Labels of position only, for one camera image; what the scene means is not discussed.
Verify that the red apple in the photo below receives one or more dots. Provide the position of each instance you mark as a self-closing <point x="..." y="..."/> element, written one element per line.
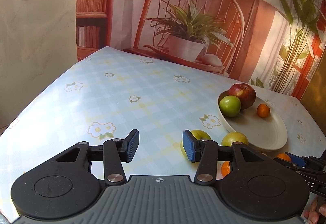
<point x="245" y="93"/>

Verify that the person right hand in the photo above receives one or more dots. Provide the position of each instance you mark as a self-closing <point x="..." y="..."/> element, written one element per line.
<point x="316" y="211"/>

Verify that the floral blue tablecloth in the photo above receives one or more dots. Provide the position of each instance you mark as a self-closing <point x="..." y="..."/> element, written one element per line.
<point x="105" y="96"/>

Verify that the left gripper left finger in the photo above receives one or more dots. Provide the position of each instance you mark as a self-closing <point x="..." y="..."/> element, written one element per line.
<point x="113" y="153"/>

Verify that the small orange mandarin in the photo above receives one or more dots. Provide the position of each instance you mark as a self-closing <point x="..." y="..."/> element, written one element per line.
<point x="263" y="111"/>

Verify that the cream round plate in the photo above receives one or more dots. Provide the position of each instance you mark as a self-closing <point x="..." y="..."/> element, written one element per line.
<point x="267" y="134"/>

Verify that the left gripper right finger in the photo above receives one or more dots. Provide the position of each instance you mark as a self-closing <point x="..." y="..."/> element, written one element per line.
<point x="207" y="153"/>

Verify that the wooden cabinet panel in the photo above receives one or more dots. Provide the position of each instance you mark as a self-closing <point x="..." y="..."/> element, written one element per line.
<point x="314" y="96"/>

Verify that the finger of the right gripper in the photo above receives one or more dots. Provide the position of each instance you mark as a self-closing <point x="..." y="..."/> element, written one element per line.
<point x="299" y="161"/>

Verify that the green apple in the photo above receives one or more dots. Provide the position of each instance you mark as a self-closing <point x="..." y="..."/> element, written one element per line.
<point x="230" y="106"/>

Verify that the pale yellow-green apple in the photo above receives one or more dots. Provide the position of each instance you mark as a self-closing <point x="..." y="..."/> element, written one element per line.
<point x="198" y="134"/>

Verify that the printed room backdrop cloth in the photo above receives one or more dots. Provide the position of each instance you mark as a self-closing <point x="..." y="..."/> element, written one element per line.
<point x="273" y="44"/>

